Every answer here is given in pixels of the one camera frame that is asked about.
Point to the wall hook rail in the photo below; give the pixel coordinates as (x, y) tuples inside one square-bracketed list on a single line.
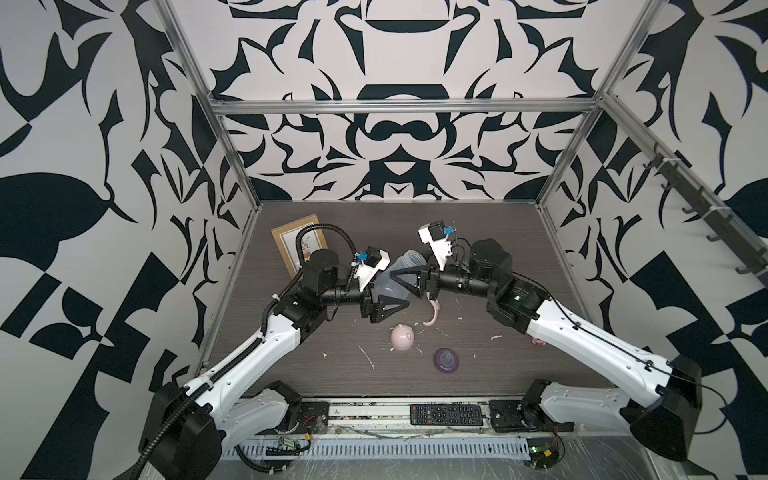
[(703, 203)]

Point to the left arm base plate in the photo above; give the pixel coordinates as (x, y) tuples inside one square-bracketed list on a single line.
[(314, 416)]

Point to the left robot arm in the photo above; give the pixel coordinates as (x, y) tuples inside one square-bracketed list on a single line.
[(190, 426)]

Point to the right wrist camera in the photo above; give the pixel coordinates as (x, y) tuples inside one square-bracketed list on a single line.
[(439, 237)]

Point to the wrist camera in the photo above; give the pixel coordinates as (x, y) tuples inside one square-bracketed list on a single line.
[(368, 264), (439, 237)]

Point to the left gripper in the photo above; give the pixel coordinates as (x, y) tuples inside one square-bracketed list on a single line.
[(376, 310)]

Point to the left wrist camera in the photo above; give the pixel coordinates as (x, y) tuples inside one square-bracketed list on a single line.
[(368, 264)]

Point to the pink bottle cap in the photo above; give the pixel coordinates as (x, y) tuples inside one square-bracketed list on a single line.
[(402, 337)]

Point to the purple collar with nipple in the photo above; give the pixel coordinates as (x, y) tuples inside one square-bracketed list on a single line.
[(446, 360)]

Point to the white cable duct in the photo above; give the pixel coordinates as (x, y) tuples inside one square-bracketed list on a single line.
[(516, 449)]

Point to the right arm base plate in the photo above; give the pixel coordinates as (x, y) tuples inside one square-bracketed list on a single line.
[(517, 416)]

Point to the black remote control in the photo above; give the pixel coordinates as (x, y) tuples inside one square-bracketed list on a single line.
[(450, 415)]

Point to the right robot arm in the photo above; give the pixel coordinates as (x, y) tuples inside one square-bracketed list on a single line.
[(656, 400)]

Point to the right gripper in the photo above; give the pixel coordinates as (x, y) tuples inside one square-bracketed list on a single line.
[(429, 279)]

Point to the wooden picture frame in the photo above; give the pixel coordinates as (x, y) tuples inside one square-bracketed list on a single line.
[(285, 239)]

